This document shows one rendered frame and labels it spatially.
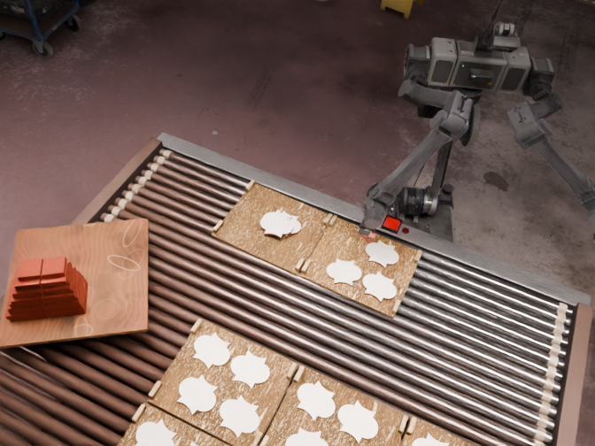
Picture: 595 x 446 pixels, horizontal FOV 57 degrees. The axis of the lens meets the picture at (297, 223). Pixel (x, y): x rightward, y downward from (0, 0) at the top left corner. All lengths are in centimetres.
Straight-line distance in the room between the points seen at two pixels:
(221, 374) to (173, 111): 270
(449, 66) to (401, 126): 198
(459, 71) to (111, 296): 163
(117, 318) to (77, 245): 37
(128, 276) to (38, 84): 292
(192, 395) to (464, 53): 167
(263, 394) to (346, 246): 72
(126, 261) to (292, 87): 272
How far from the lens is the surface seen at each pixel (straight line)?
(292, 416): 197
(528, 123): 204
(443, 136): 194
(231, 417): 196
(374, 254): 230
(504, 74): 246
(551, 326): 240
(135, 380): 208
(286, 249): 228
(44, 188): 400
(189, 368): 204
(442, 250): 243
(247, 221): 237
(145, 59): 489
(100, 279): 216
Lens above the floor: 280
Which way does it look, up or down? 52 degrees down
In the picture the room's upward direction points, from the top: 5 degrees clockwise
